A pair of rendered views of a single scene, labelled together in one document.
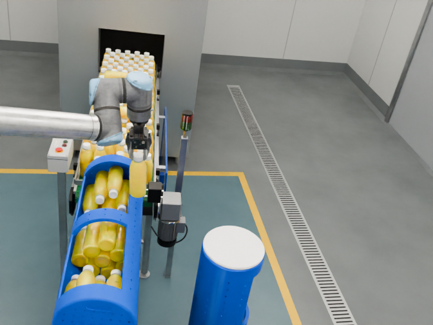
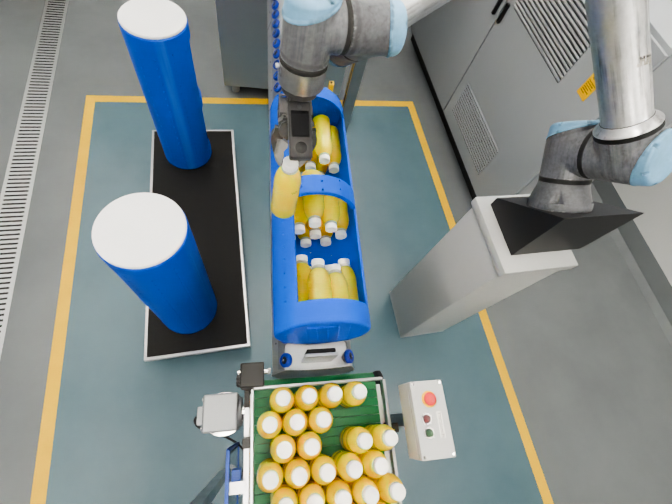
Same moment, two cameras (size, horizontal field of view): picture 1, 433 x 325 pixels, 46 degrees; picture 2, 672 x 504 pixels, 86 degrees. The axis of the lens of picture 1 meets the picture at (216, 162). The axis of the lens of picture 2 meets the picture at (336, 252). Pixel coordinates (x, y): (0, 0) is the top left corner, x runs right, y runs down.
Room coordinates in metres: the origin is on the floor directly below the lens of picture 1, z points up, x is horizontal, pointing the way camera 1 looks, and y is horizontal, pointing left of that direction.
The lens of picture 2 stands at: (2.23, 0.34, 2.14)
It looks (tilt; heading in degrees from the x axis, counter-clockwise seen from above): 62 degrees down; 165
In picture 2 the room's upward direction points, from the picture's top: 23 degrees clockwise
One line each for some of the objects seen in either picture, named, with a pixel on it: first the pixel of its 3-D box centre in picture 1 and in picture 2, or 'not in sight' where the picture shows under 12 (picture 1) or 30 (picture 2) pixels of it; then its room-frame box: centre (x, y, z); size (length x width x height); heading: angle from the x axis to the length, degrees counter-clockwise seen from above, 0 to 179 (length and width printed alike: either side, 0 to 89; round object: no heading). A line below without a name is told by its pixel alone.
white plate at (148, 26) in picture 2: not in sight; (152, 17); (0.68, -0.41, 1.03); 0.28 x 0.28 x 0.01
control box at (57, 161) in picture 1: (60, 153); (425, 418); (2.17, 0.81, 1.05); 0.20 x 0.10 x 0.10; 11
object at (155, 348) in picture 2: not in sight; (197, 231); (1.21, -0.23, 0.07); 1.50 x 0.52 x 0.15; 16
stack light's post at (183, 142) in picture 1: (175, 213); (209, 492); (2.46, 0.20, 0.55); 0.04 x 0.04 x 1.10; 11
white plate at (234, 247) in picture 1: (234, 246); (140, 229); (1.70, -0.14, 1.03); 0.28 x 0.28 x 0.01
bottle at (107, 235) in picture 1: (108, 230); (313, 197); (1.54, 0.39, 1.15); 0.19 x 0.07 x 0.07; 11
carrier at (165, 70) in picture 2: not in sight; (174, 98); (0.68, -0.41, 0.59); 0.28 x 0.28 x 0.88
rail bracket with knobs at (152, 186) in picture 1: (153, 193); (253, 376); (2.10, 0.30, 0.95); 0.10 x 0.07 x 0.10; 101
